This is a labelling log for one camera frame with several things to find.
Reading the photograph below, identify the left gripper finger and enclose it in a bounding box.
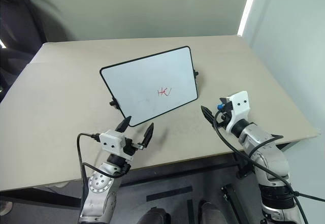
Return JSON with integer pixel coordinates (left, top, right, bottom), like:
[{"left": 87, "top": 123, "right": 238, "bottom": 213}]
[
  {"left": 141, "top": 122, "right": 155, "bottom": 149},
  {"left": 115, "top": 115, "right": 133, "bottom": 133}
]

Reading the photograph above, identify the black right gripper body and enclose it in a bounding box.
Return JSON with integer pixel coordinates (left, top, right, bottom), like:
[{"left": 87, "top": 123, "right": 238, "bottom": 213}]
[{"left": 215, "top": 102, "right": 233, "bottom": 131}]

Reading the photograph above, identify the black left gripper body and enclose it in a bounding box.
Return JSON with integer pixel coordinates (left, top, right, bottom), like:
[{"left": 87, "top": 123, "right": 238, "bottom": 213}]
[{"left": 123, "top": 137, "right": 144, "bottom": 156}]

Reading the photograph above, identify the dark rounded shape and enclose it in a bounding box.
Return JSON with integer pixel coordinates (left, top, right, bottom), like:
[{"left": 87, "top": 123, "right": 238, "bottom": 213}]
[
  {"left": 137, "top": 206, "right": 171, "bottom": 224},
  {"left": 198, "top": 199, "right": 224, "bottom": 224}
]

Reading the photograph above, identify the black metal leg bar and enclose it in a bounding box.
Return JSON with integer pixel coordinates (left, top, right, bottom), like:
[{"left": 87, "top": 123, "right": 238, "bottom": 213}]
[{"left": 220, "top": 183, "right": 245, "bottom": 224}]

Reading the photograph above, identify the black office chair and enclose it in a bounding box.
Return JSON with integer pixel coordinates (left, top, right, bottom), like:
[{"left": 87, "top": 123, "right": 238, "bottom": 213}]
[{"left": 0, "top": 0, "right": 77, "bottom": 103}]

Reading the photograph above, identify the round grey caster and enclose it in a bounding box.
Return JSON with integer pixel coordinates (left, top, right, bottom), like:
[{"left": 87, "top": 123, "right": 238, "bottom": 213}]
[{"left": 0, "top": 200, "right": 13, "bottom": 216}]

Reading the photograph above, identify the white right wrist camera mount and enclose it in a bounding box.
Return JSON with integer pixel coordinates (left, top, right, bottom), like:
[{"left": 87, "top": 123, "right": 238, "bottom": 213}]
[{"left": 225, "top": 90, "right": 251, "bottom": 135}]

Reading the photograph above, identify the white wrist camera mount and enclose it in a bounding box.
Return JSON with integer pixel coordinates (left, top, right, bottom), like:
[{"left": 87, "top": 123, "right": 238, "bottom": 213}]
[
  {"left": 225, "top": 90, "right": 251, "bottom": 135},
  {"left": 100, "top": 130, "right": 135, "bottom": 162}
]

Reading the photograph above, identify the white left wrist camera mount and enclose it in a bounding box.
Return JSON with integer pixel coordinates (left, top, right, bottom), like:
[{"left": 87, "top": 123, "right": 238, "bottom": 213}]
[{"left": 100, "top": 130, "right": 135, "bottom": 162}]

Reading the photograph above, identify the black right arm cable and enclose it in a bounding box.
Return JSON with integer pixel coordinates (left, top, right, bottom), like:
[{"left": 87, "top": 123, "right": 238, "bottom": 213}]
[{"left": 213, "top": 110, "right": 325, "bottom": 224}]

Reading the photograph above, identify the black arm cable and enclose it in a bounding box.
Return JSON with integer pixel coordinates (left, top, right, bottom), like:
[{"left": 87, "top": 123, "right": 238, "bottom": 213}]
[
  {"left": 213, "top": 110, "right": 325, "bottom": 224},
  {"left": 77, "top": 132, "right": 132, "bottom": 202}
]

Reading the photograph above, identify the white board with black frame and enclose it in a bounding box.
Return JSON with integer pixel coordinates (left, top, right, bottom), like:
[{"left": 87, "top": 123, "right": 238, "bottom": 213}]
[{"left": 99, "top": 46, "right": 199, "bottom": 127}]

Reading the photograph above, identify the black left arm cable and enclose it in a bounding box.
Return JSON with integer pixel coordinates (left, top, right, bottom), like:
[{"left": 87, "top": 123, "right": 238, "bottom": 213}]
[{"left": 77, "top": 132, "right": 132, "bottom": 202}]

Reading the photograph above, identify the black table frame bracket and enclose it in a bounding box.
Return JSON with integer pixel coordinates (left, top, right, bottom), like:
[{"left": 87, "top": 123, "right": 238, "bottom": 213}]
[{"left": 235, "top": 154, "right": 255, "bottom": 179}]

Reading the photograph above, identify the black table frame beam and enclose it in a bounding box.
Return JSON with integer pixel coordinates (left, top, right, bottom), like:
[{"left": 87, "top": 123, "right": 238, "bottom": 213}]
[{"left": 0, "top": 189, "right": 82, "bottom": 209}]

